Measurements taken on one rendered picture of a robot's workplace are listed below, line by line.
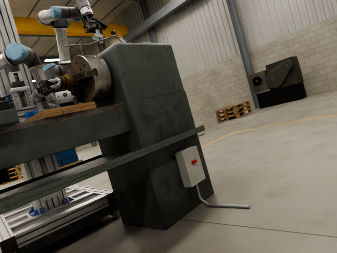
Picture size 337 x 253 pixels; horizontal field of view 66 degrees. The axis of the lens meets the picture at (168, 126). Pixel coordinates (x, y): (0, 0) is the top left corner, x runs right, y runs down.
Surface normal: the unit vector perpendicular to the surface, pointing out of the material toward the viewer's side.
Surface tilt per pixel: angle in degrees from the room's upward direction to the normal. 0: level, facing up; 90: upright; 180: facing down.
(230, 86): 90
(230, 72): 90
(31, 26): 90
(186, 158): 90
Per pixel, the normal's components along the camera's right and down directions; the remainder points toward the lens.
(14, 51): 0.09, 0.00
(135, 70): 0.71, -0.18
